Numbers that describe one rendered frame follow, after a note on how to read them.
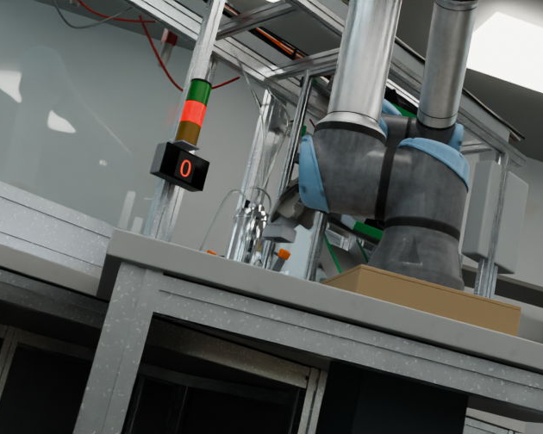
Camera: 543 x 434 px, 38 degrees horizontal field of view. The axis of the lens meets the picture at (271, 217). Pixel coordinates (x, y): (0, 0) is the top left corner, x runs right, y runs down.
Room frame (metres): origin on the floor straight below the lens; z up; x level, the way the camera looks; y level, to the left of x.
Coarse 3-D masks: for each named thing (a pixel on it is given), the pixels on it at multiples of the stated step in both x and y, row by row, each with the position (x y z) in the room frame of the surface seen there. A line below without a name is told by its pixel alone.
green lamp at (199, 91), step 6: (192, 84) 1.68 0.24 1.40; (198, 84) 1.68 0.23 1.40; (204, 84) 1.68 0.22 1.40; (192, 90) 1.68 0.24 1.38; (198, 90) 1.68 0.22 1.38; (204, 90) 1.68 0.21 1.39; (210, 90) 1.70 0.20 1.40; (186, 96) 1.69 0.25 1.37; (192, 96) 1.68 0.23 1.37; (198, 96) 1.68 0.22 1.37; (204, 96) 1.68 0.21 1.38; (204, 102) 1.69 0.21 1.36
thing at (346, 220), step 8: (336, 216) 1.88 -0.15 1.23; (344, 216) 1.85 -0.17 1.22; (344, 224) 1.84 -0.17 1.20; (352, 224) 1.82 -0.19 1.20; (360, 224) 1.81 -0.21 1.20; (368, 224) 1.97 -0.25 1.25; (376, 224) 1.94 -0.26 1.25; (360, 232) 1.82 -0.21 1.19; (368, 232) 1.83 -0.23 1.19; (376, 232) 1.84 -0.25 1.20
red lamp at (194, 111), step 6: (186, 102) 1.69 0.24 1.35; (192, 102) 1.68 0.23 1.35; (198, 102) 1.68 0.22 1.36; (186, 108) 1.68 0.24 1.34; (192, 108) 1.68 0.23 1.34; (198, 108) 1.68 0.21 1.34; (204, 108) 1.69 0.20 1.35; (186, 114) 1.68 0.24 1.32; (192, 114) 1.68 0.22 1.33; (198, 114) 1.68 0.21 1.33; (204, 114) 1.70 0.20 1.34; (180, 120) 1.69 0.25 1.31; (186, 120) 1.68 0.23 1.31; (192, 120) 1.68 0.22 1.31; (198, 120) 1.68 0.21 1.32
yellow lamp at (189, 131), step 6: (180, 126) 1.68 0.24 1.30; (186, 126) 1.68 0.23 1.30; (192, 126) 1.68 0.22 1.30; (198, 126) 1.69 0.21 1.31; (180, 132) 1.68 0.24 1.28; (186, 132) 1.68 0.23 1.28; (192, 132) 1.68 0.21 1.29; (198, 132) 1.69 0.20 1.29; (180, 138) 1.68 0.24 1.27; (186, 138) 1.68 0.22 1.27; (192, 138) 1.68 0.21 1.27; (192, 144) 1.69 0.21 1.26
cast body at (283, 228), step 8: (280, 216) 1.71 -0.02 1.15; (272, 224) 1.73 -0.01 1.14; (280, 224) 1.71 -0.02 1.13; (288, 224) 1.72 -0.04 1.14; (264, 232) 1.74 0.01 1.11; (272, 232) 1.72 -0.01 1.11; (280, 232) 1.70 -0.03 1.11; (288, 232) 1.71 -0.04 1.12; (272, 240) 1.76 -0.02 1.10; (280, 240) 1.75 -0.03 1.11; (288, 240) 1.72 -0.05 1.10
